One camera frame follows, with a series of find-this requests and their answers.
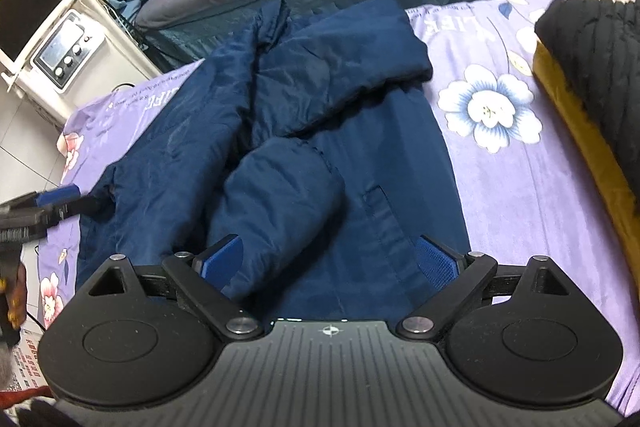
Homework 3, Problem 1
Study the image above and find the navy blue jacket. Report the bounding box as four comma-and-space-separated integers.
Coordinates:
75, 0, 472, 324

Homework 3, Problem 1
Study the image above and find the white monitor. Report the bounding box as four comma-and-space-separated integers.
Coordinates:
0, 0, 77, 74

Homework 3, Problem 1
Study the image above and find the white machine with knobs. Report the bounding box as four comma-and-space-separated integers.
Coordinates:
9, 0, 164, 128

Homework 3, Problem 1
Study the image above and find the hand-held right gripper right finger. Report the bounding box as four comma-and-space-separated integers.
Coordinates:
396, 234, 574, 341

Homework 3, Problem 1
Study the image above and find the black knitted garment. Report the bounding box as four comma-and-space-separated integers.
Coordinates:
534, 0, 640, 204

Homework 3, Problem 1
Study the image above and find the purple floral bedsheet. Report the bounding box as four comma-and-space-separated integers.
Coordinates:
37, 0, 640, 419

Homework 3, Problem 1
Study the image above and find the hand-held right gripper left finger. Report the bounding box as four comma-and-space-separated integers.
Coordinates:
87, 234, 265, 341

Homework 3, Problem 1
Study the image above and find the mustard yellow cloth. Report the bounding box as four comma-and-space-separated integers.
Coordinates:
532, 41, 640, 279

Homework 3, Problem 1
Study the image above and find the red printed packet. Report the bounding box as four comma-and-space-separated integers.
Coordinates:
9, 331, 52, 391

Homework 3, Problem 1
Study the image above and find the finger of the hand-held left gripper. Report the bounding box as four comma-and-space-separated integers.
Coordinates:
40, 183, 82, 208
47, 196, 104, 224

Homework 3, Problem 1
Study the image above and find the person's left hand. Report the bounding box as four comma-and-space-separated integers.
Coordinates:
0, 259, 29, 338

